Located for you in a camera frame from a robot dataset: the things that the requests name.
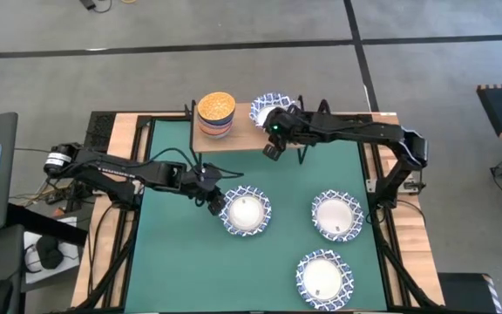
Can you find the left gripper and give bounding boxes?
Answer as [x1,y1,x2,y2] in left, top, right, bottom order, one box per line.
[189,163,244,217]

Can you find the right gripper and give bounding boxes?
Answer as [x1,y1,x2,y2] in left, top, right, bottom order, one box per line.
[262,106,308,161]

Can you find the blue white patterned plate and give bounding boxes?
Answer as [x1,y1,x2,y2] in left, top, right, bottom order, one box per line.
[218,185,273,237]
[310,188,365,243]
[295,248,355,311]
[248,92,298,131]

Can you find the red white zigzag bowl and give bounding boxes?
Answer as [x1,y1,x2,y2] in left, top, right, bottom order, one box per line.
[199,118,235,140]

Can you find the dark blue patterned bowl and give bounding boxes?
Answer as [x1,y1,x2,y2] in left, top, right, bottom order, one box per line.
[198,108,236,127]

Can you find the orange white-patterned ceramic bowl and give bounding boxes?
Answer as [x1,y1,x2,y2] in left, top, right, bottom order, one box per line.
[197,91,237,123]

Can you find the wooden shelf black legs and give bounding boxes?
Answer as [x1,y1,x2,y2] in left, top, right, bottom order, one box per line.
[184,94,309,170]

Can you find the green table mat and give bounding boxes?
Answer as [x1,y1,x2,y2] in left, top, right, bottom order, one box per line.
[124,118,388,312]

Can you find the black perforated box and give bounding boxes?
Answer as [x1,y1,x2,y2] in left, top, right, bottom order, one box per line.
[83,111,118,152]

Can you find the white paper sheet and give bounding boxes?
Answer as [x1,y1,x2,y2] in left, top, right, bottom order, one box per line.
[23,215,83,285]

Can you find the black desk beam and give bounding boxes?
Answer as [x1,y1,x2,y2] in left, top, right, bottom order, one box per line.
[5,202,89,248]

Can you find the black metal table frame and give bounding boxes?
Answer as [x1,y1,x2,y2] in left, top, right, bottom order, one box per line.
[71,111,446,314]

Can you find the silver metal bracket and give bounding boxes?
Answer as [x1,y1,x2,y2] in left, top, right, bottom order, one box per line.
[366,170,424,195]

